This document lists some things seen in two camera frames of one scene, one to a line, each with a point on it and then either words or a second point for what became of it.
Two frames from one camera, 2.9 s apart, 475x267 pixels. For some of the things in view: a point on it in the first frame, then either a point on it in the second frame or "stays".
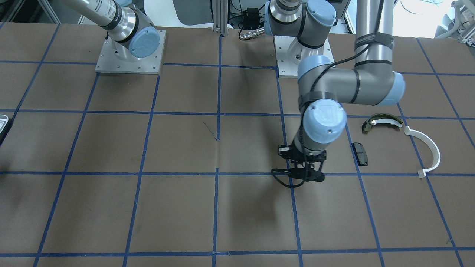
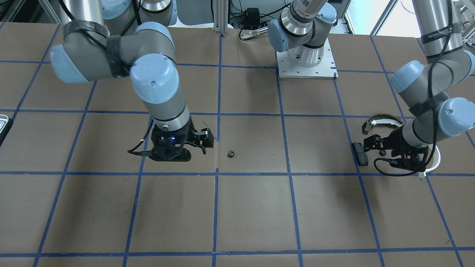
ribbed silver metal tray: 3,120 stays
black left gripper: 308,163 to 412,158
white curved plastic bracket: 436,155 stays
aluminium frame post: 220,16 stays
